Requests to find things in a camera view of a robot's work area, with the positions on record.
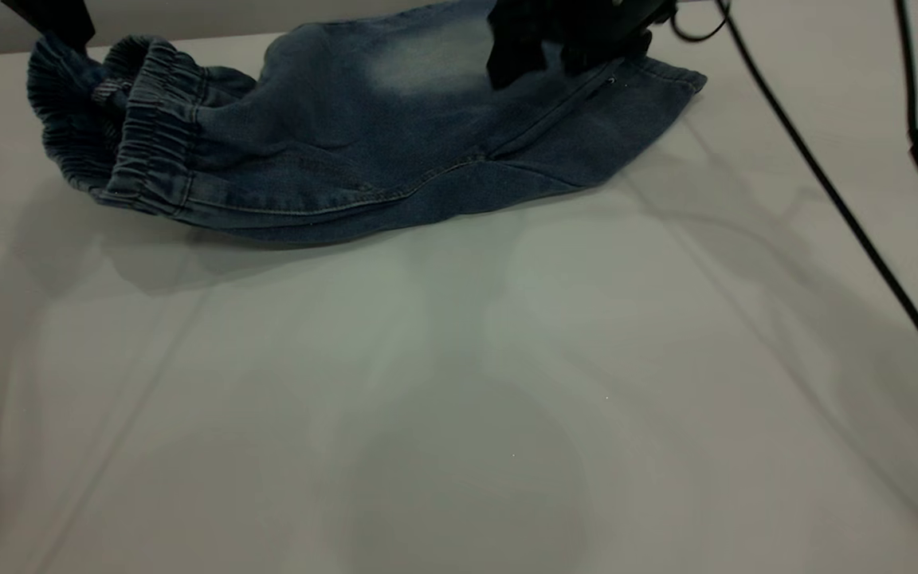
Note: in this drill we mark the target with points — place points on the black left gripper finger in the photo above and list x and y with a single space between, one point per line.
60 20

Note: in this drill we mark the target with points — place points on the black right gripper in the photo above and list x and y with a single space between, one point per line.
586 14

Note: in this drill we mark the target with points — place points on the blue denim pants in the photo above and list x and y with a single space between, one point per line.
347 151

